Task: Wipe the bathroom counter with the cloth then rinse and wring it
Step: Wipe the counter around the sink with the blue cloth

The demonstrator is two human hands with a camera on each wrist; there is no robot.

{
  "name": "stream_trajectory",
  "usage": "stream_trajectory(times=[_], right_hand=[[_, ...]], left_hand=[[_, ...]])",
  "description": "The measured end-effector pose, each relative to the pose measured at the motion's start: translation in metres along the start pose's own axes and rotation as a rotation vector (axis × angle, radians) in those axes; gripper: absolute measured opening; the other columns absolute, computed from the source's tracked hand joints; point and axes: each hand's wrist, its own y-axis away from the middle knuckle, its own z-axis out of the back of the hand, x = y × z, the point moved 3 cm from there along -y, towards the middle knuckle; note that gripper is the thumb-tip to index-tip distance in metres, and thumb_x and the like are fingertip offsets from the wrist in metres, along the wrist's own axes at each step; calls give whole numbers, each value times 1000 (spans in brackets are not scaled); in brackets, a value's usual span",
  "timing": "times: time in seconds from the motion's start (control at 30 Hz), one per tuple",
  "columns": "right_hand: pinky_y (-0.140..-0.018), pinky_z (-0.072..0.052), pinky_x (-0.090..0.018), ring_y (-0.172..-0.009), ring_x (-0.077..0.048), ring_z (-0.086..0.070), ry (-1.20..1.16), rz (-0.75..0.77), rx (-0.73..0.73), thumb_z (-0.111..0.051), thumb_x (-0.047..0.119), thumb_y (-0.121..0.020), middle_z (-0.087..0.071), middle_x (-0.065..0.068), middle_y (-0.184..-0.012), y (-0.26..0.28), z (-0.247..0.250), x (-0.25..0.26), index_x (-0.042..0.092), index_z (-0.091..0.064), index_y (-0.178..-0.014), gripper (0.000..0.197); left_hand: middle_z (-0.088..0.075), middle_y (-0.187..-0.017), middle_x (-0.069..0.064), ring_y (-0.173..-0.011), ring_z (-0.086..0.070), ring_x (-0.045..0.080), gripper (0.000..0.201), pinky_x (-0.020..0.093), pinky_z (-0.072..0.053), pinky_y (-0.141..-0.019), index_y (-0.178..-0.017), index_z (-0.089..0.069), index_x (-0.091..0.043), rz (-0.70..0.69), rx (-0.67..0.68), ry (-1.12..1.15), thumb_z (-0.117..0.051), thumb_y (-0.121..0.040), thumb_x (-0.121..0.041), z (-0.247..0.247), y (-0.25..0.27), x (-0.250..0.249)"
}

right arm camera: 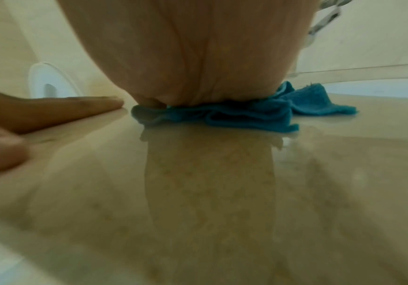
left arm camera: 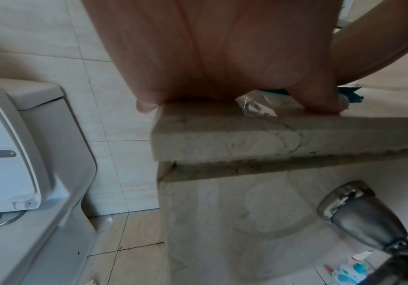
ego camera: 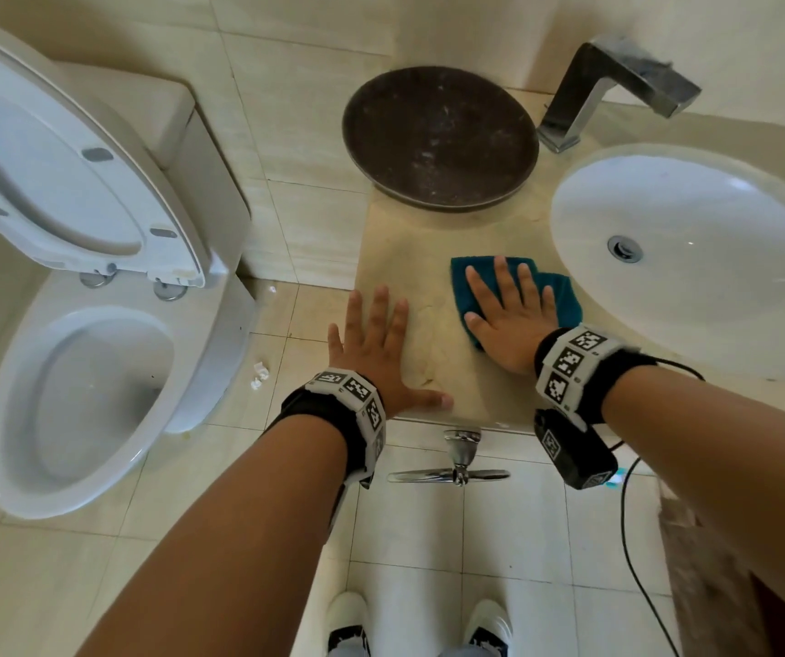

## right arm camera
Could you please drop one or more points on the person's right hand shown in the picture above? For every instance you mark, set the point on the person's right hand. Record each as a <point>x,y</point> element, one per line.
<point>190,50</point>

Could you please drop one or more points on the person's left hand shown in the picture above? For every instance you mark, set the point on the person's left hand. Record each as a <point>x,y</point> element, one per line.
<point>49,111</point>

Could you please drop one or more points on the teal cleaning cloth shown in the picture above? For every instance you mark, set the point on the teal cleaning cloth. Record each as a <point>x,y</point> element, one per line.
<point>246,117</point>

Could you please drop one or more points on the beige marble sink countertop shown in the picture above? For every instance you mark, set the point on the beige marble sink countertop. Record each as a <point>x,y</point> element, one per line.
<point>204,208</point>

